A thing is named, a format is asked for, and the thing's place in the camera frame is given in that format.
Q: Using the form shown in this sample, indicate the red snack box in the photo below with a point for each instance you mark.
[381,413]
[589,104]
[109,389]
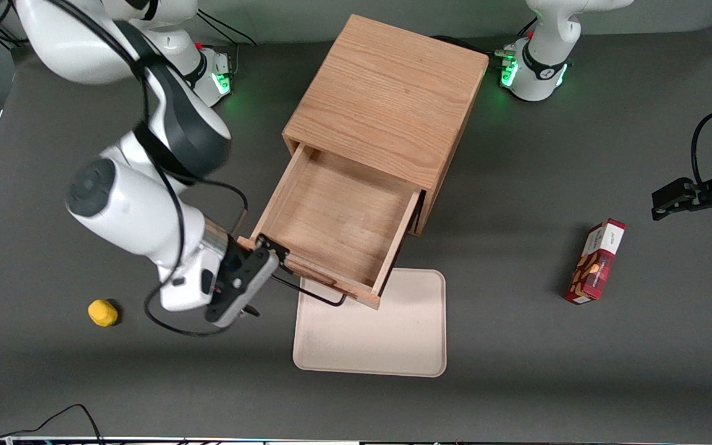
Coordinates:
[597,262]

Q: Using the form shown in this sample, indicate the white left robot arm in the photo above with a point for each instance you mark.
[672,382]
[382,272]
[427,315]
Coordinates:
[541,68]

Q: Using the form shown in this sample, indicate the cream plastic tray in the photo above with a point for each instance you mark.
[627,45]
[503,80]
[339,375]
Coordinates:
[381,334]

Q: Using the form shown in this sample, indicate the yellow plastic toy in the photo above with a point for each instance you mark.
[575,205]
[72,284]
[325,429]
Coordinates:
[102,313]

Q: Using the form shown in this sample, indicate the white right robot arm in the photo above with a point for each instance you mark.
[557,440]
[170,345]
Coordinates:
[121,210]

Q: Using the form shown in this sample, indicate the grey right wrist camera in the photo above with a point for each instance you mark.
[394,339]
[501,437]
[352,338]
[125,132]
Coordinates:
[230,319]

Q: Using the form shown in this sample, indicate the wooden drawer cabinet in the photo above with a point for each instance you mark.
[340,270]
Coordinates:
[387,99]

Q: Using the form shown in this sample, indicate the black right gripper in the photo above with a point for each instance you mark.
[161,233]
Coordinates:
[233,258]

